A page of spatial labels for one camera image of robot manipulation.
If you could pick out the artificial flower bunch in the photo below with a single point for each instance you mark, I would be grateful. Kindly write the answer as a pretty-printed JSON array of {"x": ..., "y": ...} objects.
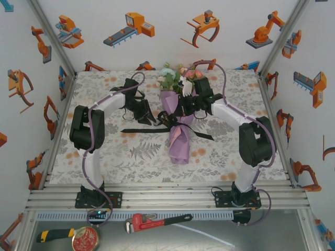
[{"x": 195, "y": 75}]

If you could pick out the fake light blue rose stem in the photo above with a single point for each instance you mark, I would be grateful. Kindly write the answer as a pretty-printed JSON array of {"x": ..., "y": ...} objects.
[{"x": 166, "y": 72}]

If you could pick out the pink and purple wrapping paper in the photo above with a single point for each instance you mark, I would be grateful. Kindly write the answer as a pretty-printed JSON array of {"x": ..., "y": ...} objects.
[{"x": 179, "y": 149}]

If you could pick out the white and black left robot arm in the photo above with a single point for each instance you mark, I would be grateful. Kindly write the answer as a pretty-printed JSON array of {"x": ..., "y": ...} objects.
[{"x": 86, "y": 130}]

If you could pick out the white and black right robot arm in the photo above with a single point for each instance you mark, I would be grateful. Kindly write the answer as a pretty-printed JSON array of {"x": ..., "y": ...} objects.
[{"x": 256, "y": 141}]

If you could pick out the floral patterned tablecloth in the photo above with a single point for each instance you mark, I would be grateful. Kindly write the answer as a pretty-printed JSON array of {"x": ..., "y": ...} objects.
[{"x": 209, "y": 167}]

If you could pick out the red pipe wrench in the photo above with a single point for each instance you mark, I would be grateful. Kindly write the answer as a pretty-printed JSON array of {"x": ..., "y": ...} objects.
[{"x": 146, "y": 222}]

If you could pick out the black circuit board green LED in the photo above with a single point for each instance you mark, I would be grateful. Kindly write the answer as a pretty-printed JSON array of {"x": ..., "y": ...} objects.
[{"x": 98, "y": 213}]

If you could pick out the thin white strip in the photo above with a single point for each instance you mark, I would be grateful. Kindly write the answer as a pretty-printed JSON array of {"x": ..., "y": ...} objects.
[{"x": 204, "y": 233}]

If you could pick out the red round tin lid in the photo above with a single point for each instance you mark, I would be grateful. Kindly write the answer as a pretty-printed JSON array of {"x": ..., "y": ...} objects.
[{"x": 86, "y": 239}]

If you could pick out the yellow and black utility knife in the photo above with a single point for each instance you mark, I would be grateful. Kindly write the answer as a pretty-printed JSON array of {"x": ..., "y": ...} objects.
[{"x": 52, "y": 234}]

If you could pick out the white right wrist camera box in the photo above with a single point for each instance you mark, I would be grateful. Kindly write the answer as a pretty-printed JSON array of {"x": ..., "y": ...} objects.
[{"x": 187, "y": 86}]

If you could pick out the aluminium side rail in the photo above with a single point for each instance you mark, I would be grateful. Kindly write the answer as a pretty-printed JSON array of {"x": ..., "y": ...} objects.
[
  {"x": 60, "y": 128},
  {"x": 265, "y": 90}
]

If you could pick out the aluminium frame rail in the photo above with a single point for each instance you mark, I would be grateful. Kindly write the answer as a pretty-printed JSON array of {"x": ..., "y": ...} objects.
[{"x": 170, "y": 198}]

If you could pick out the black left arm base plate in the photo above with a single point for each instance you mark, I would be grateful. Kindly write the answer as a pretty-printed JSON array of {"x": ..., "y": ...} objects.
[{"x": 117, "y": 200}]

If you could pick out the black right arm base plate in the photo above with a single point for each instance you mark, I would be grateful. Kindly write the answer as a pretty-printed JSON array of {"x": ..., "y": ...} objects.
[{"x": 221, "y": 200}]

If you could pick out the aluminium corner post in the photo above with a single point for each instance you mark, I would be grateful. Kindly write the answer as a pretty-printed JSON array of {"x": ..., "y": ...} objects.
[
  {"x": 288, "y": 28},
  {"x": 48, "y": 28}
]

